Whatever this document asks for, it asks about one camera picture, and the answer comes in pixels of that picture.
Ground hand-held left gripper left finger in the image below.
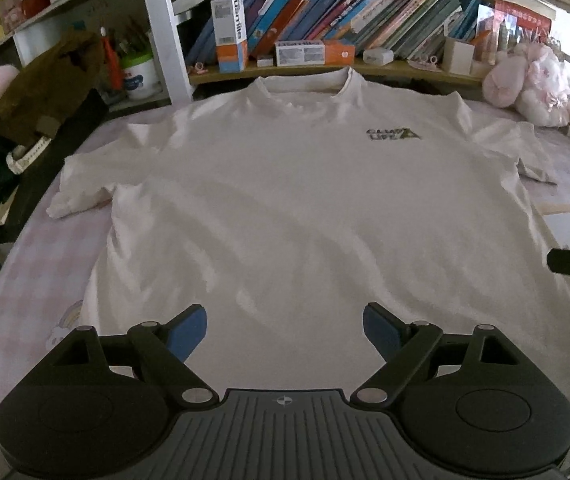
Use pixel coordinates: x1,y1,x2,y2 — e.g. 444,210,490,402
48,304,216,407

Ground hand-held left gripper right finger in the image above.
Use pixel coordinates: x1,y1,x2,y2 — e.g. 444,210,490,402
355,302,523,406

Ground white T-shirt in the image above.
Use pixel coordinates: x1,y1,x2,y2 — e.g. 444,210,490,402
48,65,570,471

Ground pink checked bedsheet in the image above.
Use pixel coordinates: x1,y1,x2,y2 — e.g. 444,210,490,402
0,90,570,480

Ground pink fluffy plush toy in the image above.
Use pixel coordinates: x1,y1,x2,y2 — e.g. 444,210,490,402
482,42,570,128

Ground beige open box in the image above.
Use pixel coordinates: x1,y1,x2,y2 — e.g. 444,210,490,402
442,37,474,75

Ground clear acrylic organizer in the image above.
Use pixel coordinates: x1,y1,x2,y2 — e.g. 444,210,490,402
477,0,553,63

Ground white wristwatch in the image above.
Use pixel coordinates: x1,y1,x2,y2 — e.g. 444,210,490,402
5,132,51,176

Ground white plastic tub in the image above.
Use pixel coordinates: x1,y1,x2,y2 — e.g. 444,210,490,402
120,52,162,100

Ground small white case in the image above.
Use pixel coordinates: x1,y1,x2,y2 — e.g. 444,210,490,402
362,48,395,66

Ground flat white orange box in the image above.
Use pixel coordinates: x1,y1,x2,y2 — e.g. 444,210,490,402
275,39,357,67

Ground red tassel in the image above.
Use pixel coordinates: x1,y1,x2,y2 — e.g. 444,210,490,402
100,27,123,91

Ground white and wooden shelf unit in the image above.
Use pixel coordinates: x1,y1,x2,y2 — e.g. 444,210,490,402
0,0,570,111

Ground tall blue orange box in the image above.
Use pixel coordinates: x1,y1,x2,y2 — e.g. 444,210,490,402
210,0,249,73

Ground row of books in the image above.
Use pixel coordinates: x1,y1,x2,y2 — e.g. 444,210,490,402
185,0,496,61

